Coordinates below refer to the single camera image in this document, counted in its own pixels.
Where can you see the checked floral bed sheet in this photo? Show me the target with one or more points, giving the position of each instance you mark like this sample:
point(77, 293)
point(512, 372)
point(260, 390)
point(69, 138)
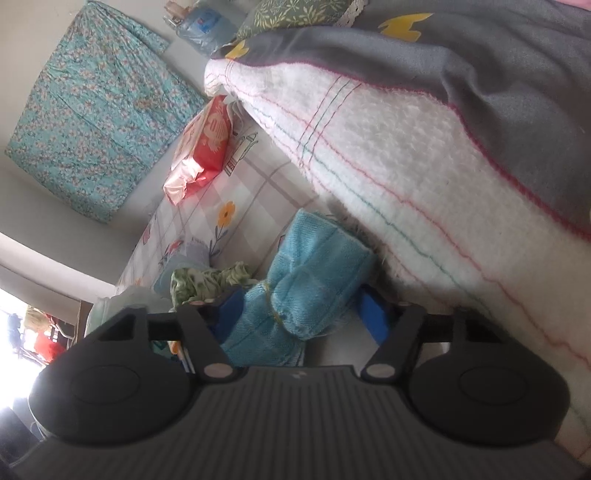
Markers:
point(268, 203)

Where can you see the pink cloth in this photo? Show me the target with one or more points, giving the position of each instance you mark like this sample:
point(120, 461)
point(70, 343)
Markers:
point(572, 2)

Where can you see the blue water jug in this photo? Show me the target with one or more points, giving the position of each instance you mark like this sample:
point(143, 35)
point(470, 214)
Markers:
point(207, 23)

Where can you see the red wet wipes pack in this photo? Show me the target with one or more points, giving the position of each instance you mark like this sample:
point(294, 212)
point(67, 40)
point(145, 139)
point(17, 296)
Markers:
point(207, 143)

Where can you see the green leaf-print pillow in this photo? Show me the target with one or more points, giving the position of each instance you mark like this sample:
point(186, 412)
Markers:
point(295, 14)

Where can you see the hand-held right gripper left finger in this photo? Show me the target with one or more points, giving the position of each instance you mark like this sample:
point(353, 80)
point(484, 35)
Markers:
point(233, 307)

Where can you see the light blue knitted towel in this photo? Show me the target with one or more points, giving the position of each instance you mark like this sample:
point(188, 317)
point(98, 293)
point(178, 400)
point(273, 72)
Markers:
point(314, 277)

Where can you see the white plastic bag green print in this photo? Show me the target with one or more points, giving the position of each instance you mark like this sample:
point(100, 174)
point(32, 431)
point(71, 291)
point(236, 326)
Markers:
point(115, 300)

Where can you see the green floral cloth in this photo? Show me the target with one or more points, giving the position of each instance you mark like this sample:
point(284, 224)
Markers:
point(203, 279)

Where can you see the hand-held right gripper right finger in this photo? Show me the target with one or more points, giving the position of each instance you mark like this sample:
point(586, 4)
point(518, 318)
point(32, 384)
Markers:
point(376, 318)

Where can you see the white striped towel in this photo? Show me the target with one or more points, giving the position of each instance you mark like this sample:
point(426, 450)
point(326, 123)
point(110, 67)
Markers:
point(392, 184)

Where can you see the teal floral wall cloth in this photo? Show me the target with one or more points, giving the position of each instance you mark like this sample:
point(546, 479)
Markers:
point(101, 106)

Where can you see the red hanging garment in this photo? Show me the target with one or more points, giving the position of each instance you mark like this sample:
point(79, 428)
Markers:
point(44, 344)

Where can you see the grey blanket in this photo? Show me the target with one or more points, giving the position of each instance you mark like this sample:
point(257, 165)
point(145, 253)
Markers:
point(415, 60)

